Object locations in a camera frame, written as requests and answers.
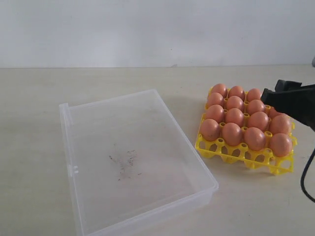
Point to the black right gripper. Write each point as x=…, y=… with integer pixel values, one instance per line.
x=298, y=104

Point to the yellow plastic egg tray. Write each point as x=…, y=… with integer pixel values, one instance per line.
x=252, y=159

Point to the clear plastic tray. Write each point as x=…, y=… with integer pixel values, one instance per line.
x=130, y=165

